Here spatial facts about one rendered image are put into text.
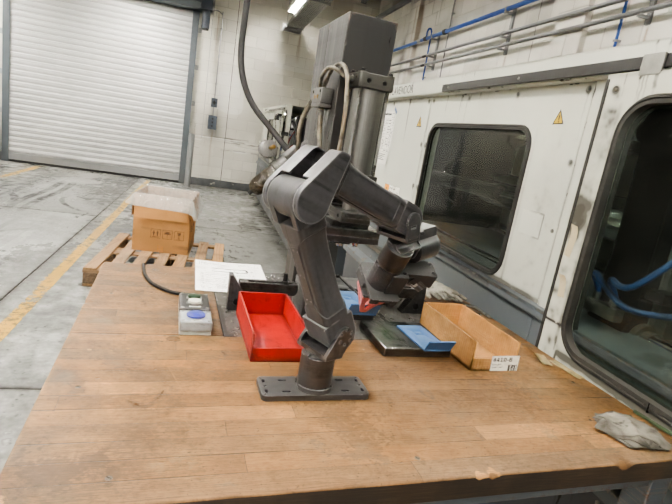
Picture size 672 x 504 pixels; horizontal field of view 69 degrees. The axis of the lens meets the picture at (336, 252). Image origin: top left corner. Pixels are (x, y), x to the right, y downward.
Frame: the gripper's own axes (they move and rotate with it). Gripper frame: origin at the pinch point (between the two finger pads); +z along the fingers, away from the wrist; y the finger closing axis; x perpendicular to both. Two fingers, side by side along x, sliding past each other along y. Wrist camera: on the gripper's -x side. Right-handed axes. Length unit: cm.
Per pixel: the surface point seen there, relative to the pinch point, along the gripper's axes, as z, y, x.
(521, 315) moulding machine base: 16, 13, -62
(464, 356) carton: 3.3, -9.5, -24.3
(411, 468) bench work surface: -10.8, -38.1, 5.9
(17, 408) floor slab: 155, 57, 90
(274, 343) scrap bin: 10.6, -2.6, 17.5
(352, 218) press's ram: -4.7, 23.9, -1.0
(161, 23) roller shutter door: 333, 904, 55
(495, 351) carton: 5.5, -6.5, -35.9
